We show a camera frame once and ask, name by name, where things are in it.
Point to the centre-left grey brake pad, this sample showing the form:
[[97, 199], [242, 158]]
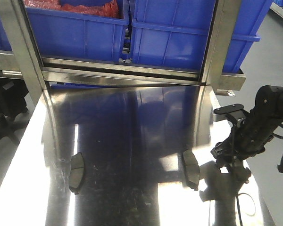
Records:
[[76, 175]]

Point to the black office chair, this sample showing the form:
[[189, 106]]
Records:
[[12, 103]]

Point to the stainless steel rack frame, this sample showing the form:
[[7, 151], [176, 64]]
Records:
[[24, 60]]

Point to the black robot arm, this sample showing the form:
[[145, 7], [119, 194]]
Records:
[[252, 130]]

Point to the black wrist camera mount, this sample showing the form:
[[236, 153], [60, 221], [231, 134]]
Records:
[[234, 113]]

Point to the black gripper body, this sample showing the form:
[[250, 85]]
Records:
[[225, 155]]

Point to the centre-right grey brake pad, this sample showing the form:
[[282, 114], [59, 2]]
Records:
[[191, 170]]

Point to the left blue plastic bin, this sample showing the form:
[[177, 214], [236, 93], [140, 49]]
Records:
[[69, 34]]

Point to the right blue plastic bin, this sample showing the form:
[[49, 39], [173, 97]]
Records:
[[174, 33]]

